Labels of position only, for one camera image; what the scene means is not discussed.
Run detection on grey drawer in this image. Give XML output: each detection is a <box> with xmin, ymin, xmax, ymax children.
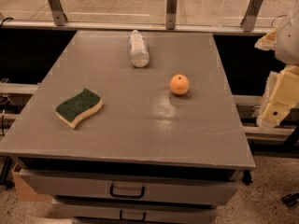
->
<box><xmin>20</xmin><ymin>169</ymin><xmax>237</xmax><ymax>205</ymax></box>
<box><xmin>52</xmin><ymin>200</ymin><xmax>217</xmax><ymax>224</ymax></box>

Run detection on black cable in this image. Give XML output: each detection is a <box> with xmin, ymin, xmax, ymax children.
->
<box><xmin>0</xmin><ymin>16</ymin><xmax>15</xmax><ymax>29</ymax></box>

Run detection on metal rail bracket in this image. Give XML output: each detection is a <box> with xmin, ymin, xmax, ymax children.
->
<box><xmin>240</xmin><ymin>0</ymin><xmax>263</xmax><ymax>32</ymax></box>
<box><xmin>165</xmin><ymin>0</ymin><xmax>178</xmax><ymax>30</ymax></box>
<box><xmin>48</xmin><ymin>0</ymin><xmax>67</xmax><ymax>26</ymax></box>

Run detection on clear plastic water bottle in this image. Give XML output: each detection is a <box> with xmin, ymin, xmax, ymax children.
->
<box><xmin>129</xmin><ymin>30</ymin><xmax>150</xmax><ymax>68</ymax></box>

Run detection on grey horizontal rail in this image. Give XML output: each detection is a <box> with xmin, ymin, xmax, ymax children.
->
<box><xmin>2</xmin><ymin>20</ymin><xmax>272</xmax><ymax>35</ymax></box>

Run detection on middle metal rail bracket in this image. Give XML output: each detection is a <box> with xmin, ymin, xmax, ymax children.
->
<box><xmin>165</xmin><ymin>0</ymin><xmax>178</xmax><ymax>30</ymax></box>

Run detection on cardboard box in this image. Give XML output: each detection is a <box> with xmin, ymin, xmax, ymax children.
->
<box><xmin>12</xmin><ymin>164</ymin><xmax>52</xmax><ymax>203</ymax></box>

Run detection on upper grey drawer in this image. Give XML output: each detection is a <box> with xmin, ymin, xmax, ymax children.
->
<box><xmin>20</xmin><ymin>169</ymin><xmax>237</xmax><ymax>205</ymax></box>

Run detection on left metal rail bracket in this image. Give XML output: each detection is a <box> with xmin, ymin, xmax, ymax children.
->
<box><xmin>48</xmin><ymin>0</ymin><xmax>67</xmax><ymax>26</ymax></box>

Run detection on orange fruit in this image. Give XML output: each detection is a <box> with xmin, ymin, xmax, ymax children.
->
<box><xmin>170</xmin><ymin>74</ymin><xmax>190</xmax><ymax>95</ymax></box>

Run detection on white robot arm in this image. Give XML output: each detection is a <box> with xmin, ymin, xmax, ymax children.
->
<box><xmin>255</xmin><ymin>3</ymin><xmax>299</xmax><ymax>129</ymax></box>

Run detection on lower grey drawer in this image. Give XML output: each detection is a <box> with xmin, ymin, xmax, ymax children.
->
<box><xmin>52</xmin><ymin>200</ymin><xmax>217</xmax><ymax>224</ymax></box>

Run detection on green and yellow sponge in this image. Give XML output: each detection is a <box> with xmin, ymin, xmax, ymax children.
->
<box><xmin>55</xmin><ymin>89</ymin><xmax>104</xmax><ymax>129</ymax></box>

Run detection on right metal rail bracket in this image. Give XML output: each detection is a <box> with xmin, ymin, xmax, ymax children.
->
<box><xmin>240</xmin><ymin>0</ymin><xmax>263</xmax><ymax>32</ymax></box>

